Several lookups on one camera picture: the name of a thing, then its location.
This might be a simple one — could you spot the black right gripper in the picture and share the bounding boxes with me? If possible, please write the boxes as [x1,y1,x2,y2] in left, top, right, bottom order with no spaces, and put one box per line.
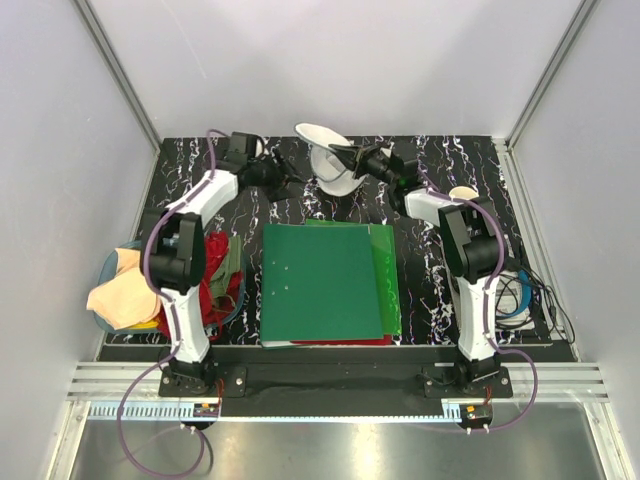
[327,142,397,188]

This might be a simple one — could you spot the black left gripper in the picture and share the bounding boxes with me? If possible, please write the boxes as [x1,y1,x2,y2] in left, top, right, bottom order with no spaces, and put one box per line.
[247,147,307,203]

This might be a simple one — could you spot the beige bra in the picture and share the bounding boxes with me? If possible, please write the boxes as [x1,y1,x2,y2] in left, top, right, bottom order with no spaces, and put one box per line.
[86,248,162,330]

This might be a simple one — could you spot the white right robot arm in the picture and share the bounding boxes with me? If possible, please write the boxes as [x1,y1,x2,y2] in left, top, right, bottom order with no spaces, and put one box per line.
[260,143,505,397]

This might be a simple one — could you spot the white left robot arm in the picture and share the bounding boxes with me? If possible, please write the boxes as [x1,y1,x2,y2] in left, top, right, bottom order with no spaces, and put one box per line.
[140,130,302,396]

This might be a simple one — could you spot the light green plastic folder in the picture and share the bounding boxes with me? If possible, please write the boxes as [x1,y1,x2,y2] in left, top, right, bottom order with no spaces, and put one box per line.
[295,221,401,341]

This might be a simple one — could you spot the olive green garment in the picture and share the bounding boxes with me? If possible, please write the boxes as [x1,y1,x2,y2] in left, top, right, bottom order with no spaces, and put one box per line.
[208,233,243,300]

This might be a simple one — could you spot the paper cup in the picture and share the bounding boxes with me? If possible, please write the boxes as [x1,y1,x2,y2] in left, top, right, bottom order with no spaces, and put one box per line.
[449,186,479,200]

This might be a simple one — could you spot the red garment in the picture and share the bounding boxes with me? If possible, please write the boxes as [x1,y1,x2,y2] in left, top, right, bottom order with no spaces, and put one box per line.
[155,230,244,331]

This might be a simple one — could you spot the red folder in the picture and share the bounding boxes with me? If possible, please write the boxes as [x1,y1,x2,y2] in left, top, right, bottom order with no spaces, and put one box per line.
[292,334,392,346]

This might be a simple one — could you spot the blue plastic basket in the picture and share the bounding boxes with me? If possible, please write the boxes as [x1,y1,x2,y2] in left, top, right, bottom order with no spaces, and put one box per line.
[87,232,245,340]

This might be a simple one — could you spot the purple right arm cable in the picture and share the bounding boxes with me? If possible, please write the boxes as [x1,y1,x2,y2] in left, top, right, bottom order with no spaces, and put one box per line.
[414,164,540,434]

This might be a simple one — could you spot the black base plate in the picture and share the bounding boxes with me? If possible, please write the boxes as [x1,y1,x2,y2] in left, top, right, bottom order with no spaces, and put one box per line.
[159,346,513,399]

